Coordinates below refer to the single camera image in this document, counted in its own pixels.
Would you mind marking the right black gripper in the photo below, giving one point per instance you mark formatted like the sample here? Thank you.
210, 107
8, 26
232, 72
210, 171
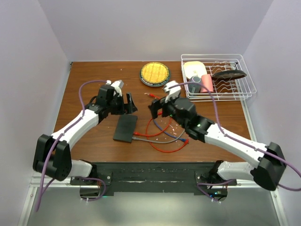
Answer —
158, 104

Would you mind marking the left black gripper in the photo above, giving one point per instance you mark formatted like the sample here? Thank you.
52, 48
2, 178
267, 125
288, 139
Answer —
131, 107

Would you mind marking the black network switch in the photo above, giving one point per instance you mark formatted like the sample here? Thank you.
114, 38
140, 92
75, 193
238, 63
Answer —
125, 128

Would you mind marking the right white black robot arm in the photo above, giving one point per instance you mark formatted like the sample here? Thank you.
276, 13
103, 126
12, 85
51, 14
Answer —
262, 163

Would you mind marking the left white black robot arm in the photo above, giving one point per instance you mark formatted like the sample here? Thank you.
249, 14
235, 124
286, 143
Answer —
53, 152

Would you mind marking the yellow round plate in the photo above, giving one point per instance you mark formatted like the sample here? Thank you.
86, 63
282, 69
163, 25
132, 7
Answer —
155, 74

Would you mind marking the grey mug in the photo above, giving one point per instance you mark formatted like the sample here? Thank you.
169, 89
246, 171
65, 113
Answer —
194, 85

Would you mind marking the cream plate in rack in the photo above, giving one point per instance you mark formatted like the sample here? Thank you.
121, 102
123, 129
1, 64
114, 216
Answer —
194, 68

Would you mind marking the pink cup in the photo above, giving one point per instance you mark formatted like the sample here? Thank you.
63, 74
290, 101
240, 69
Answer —
206, 80

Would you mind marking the dark brown plate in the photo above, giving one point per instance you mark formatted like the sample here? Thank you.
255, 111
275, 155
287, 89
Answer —
228, 75

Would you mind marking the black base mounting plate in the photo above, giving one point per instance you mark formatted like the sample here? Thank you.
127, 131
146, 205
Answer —
160, 177

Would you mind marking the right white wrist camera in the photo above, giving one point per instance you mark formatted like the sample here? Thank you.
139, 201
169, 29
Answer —
172, 90

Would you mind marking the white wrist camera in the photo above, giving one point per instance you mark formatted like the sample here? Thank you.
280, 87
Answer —
118, 85
172, 90

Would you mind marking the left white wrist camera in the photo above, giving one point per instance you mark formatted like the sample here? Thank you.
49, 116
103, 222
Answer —
118, 85

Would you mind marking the white wire dish rack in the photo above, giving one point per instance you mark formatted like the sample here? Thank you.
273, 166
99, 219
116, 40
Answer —
232, 89

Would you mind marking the aluminium frame rail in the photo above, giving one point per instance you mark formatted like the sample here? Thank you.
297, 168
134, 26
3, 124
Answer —
149, 154

